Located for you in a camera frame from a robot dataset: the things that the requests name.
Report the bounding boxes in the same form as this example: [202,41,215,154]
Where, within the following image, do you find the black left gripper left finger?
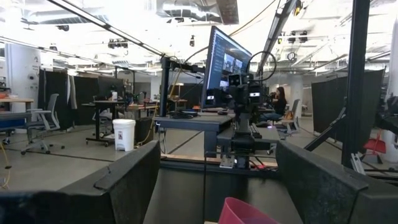
[0,139,162,224]

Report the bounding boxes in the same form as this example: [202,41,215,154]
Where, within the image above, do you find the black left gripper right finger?
[275,140,398,224]

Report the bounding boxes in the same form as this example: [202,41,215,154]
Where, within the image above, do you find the pink translucent bowl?
[218,197,280,224]

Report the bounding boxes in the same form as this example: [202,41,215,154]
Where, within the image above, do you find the person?
[259,86,287,123]

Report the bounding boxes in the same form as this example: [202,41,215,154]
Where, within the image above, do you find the computer monitor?
[200,26,252,110]

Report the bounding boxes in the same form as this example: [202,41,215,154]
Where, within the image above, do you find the grey desk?
[154,112,236,157]

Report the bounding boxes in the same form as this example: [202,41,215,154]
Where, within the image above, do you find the white waste bin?
[112,118,137,152]

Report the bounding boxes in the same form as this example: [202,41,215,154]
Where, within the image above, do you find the black table mat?
[142,167,304,224]

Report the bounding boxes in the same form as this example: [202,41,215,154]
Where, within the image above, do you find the black waste bin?
[135,117,155,146]

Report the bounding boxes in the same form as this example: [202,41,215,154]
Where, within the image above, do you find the red dustpan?
[363,130,387,165]

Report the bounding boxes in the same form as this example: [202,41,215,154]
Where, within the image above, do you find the black partition screen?
[312,68,386,152]

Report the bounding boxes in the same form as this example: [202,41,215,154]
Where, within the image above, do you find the black monitor pole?
[159,56,172,118]

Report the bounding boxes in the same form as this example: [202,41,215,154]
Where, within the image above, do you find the black standing desk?
[81,100,126,147]

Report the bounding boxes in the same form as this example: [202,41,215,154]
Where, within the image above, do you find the grey office chair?
[21,93,65,156]

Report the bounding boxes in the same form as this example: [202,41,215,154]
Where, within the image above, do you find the overhead LED light bar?
[46,0,166,57]

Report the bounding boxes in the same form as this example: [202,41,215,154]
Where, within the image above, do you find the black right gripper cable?
[247,51,277,82]

